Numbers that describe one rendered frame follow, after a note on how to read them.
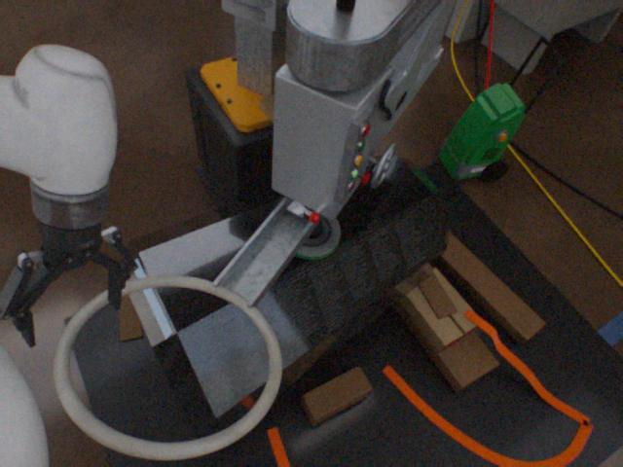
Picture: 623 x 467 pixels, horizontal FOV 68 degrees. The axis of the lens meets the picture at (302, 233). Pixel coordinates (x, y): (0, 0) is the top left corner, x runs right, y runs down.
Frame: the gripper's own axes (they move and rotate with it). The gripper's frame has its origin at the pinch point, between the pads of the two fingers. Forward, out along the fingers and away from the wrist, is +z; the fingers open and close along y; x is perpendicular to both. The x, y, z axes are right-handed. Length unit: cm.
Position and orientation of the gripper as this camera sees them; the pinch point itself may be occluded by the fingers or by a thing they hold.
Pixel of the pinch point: (74, 316)
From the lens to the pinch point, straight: 82.3
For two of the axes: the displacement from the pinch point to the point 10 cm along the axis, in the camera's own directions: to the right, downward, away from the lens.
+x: -7.1, -5.5, 4.3
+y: 6.5, -2.9, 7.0
